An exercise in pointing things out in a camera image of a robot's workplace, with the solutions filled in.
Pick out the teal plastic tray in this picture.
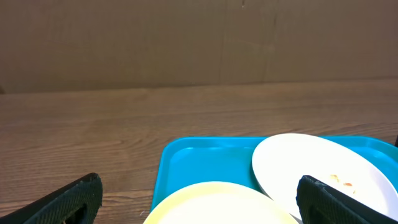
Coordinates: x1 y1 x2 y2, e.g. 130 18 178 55
151 136 397 208

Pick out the yellow plate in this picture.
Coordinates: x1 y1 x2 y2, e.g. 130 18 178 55
144 181 297 224

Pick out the white plate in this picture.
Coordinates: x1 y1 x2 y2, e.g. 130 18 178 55
252 133 397 220

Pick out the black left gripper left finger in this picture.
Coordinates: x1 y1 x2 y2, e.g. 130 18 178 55
1 173 103 224

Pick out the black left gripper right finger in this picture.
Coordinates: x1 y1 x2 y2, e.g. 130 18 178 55
296 175 397 224

